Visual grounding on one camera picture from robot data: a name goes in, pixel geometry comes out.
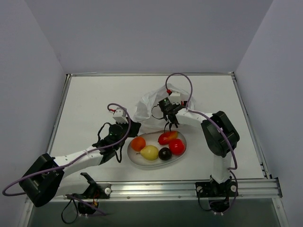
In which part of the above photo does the orange fake fruit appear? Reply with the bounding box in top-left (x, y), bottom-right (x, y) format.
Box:
top-left (131, 136), bottom-right (146, 152)

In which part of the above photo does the white plastic bag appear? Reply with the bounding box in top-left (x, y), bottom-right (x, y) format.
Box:
top-left (132, 85), bottom-right (197, 133)

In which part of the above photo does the red yellow fake peach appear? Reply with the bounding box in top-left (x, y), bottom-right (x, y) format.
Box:
top-left (158, 131), bottom-right (178, 146)

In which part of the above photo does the red fake apple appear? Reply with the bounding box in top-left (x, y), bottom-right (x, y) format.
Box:
top-left (169, 139), bottom-right (186, 156)

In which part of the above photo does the yellow fake pear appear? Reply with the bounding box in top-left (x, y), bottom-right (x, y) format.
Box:
top-left (137, 145), bottom-right (159, 161)

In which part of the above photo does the dark fake fruit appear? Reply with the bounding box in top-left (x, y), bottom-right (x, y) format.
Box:
top-left (158, 148), bottom-right (172, 161)

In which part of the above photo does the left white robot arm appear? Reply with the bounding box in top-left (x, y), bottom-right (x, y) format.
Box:
top-left (19, 121), bottom-right (141, 207)

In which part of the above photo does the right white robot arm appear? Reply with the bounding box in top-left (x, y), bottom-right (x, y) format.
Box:
top-left (158, 98), bottom-right (240, 195)

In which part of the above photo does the white oval plate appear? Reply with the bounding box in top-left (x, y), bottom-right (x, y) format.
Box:
top-left (127, 131), bottom-right (187, 167)

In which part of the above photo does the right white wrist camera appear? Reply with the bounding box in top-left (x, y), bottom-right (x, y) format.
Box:
top-left (166, 89), bottom-right (181, 105)

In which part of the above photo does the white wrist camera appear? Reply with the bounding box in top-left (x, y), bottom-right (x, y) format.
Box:
top-left (109, 107), bottom-right (128, 124)
top-left (166, 89), bottom-right (181, 105)

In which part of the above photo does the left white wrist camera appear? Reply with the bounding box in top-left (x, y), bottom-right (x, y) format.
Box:
top-left (109, 107), bottom-right (128, 124)

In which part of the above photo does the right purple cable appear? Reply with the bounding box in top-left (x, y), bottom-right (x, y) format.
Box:
top-left (165, 72), bottom-right (239, 212)

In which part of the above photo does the purple cable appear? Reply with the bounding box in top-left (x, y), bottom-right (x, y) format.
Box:
top-left (2, 103), bottom-right (132, 216)
top-left (165, 72), bottom-right (239, 212)

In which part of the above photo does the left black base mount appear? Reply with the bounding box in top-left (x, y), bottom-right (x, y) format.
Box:
top-left (71, 173), bottom-right (112, 217)

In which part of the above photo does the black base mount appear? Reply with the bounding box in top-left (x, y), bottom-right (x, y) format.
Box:
top-left (71, 173), bottom-right (112, 217)
top-left (195, 177), bottom-right (239, 216)

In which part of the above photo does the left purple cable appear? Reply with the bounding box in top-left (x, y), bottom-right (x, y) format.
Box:
top-left (2, 103), bottom-right (132, 216)

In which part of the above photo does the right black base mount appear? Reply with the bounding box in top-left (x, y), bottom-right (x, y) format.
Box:
top-left (195, 177), bottom-right (239, 216)

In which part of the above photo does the aluminium front rail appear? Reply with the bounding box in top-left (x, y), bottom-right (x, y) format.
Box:
top-left (54, 177), bottom-right (282, 201)

